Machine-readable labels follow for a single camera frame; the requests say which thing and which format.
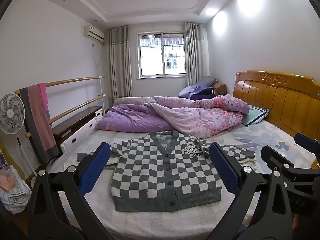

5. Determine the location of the bed mattress with floral sheet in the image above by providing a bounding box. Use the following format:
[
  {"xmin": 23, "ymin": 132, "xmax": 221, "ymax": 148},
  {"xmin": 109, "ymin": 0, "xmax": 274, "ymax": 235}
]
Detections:
[{"xmin": 46, "ymin": 122, "xmax": 318, "ymax": 233}]

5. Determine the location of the wooden headboard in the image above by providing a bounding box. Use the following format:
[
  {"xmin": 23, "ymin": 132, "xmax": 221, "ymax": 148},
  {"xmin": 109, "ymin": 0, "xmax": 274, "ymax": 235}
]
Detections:
[{"xmin": 233, "ymin": 70, "xmax": 320, "ymax": 145}]

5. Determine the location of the grey pink striped towel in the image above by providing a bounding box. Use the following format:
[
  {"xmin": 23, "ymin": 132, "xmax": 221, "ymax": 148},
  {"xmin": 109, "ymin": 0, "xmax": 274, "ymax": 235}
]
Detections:
[{"xmin": 19, "ymin": 85, "xmax": 60, "ymax": 164}]

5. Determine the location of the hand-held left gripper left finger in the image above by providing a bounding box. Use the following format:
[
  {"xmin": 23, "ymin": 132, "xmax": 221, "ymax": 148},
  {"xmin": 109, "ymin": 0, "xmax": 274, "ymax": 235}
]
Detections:
[{"xmin": 26, "ymin": 142, "xmax": 113, "ymax": 240}]

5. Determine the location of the grey striped curtain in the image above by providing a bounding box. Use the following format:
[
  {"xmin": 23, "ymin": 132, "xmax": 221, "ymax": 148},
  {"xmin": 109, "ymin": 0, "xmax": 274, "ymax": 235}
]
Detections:
[
  {"xmin": 184, "ymin": 22, "xmax": 209, "ymax": 87},
  {"xmin": 104, "ymin": 26, "xmax": 133, "ymax": 105}
]

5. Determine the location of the air conditioner cable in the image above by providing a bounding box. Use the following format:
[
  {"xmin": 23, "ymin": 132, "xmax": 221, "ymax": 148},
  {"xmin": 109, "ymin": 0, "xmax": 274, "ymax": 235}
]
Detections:
[{"xmin": 92, "ymin": 44, "xmax": 102, "ymax": 67}]

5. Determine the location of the grey white checkered cardigan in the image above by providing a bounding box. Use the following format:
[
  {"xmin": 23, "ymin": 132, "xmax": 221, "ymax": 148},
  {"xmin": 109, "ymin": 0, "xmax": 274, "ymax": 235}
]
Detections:
[{"xmin": 77, "ymin": 130, "xmax": 255, "ymax": 212}]

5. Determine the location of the dark blue bedding pile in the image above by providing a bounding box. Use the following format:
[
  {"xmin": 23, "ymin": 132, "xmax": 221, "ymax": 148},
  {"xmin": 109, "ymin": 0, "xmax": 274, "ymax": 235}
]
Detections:
[{"xmin": 178, "ymin": 77, "xmax": 218, "ymax": 100}]

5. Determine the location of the dark top white cabinet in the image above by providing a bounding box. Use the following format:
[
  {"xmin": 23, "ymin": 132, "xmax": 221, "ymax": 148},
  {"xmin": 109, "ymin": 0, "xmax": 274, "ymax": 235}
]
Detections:
[{"xmin": 51, "ymin": 106, "xmax": 103, "ymax": 154}]

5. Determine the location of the wooden nightstand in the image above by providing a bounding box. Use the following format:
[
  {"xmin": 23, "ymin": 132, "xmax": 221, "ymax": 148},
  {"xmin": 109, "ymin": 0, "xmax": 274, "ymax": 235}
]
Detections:
[{"xmin": 214, "ymin": 82, "xmax": 227, "ymax": 97}]

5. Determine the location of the window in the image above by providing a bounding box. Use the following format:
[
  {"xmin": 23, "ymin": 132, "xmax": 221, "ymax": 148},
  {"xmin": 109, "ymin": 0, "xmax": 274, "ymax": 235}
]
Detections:
[{"xmin": 135, "ymin": 31, "xmax": 188, "ymax": 78}]

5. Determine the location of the green blue pillow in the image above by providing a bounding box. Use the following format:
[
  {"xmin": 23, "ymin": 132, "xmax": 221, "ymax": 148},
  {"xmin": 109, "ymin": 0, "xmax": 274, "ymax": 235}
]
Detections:
[{"xmin": 242, "ymin": 106, "xmax": 270, "ymax": 126}]

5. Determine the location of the wooden double rail rack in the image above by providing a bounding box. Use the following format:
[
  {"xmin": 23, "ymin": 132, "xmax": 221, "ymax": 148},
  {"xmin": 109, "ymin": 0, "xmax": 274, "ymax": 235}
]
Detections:
[{"xmin": 14, "ymin": 76, "xmax": 110, "ymax": 138}]

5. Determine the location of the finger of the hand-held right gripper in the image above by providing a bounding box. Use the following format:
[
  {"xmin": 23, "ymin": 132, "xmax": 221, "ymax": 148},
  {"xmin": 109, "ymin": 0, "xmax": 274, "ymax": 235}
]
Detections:
[
  {"xmin": 260, "ymin": 145, "xmax": 320, "ymax": 180},
  {"xmin": 294, "ymin": 133, "xmax": 320, "ymax": 169}
]

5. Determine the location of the white standing fan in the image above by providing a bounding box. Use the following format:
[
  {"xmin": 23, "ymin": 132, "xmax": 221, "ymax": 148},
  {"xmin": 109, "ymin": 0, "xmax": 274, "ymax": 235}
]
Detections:
[{"xmin": 0, "ymin": 93, "xmax": 33, "ymax": 180}]

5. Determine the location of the white air conditioner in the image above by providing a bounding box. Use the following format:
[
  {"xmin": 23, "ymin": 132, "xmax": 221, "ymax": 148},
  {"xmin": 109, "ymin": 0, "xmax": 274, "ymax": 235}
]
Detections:
[{"xmin": 83, "ymin": 25, "xmax": 105, "ymax": 46}]

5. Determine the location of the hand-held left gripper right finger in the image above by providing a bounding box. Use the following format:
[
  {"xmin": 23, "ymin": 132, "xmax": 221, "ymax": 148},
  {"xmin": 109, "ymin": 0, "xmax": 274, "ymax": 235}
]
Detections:
[{"xmin": 209, "ymin": 142, "xmax": 293, "ymax": 240}]

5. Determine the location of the bright pink cloth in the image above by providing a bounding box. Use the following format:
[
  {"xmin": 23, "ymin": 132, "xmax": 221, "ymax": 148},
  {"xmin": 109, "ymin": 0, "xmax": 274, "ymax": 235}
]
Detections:
[{"xmin": 37, "ymin": 83, "xmax": 50, "ymax": 120}]

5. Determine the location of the purple floral quilt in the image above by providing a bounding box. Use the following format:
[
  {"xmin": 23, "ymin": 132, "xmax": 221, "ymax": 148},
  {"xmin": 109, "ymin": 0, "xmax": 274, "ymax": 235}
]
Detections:
[{"xmin": 96, "ymin": 94, "xmax": 250, "ymax": 138}]

